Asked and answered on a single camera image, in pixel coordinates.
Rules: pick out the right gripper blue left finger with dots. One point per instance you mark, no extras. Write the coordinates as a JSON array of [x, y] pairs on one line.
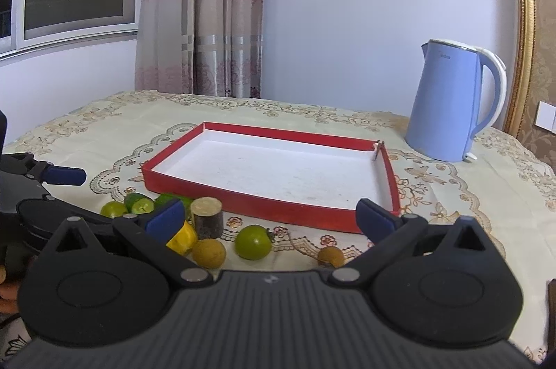
[[147, 235]]

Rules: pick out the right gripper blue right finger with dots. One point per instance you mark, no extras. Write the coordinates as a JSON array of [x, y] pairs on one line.
[[393, 238]]

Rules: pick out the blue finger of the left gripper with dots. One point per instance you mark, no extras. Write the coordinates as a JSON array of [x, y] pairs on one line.
[[56, 175]]

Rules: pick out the green cucumber cut piece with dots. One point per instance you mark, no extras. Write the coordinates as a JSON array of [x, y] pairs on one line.
[[165, 198]]

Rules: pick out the small yellow pepper piece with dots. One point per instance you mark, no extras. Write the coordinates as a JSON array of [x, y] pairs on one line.
[[184, 240]]

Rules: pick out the green cucumber end piece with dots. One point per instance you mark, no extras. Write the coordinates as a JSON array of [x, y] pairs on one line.
[[138, 204]]

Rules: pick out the sugarcane piece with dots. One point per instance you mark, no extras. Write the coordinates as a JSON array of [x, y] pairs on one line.
[[207, 217]]

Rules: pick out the brown longan round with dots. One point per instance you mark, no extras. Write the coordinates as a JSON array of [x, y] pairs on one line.
[[209, 254]]

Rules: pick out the small green lime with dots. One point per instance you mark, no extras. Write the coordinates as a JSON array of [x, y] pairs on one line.
[[113, 209]]

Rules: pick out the brown longan with stem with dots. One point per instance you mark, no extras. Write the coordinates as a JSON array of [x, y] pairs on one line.
[[331, 256]]

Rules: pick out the green tomato with stem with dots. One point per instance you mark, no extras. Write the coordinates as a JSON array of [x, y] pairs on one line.
[[254, 243]]

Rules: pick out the person left hand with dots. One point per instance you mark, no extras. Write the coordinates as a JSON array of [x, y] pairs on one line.
[[8, 293]]

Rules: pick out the red shallow box tray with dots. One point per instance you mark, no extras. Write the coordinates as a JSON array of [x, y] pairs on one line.
[[284, 176]]

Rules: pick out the cream embroidered tablecloth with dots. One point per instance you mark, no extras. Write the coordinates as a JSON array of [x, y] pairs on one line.
[[505, 187]]

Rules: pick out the blue electric kettle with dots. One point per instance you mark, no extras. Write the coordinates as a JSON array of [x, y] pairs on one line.
[[445, 113]]

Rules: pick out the pink floral curtain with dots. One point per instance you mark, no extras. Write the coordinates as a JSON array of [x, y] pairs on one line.
[[204, 47]]

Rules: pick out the white wall switch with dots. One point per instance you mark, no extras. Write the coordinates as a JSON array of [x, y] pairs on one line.
[[546, 117]]

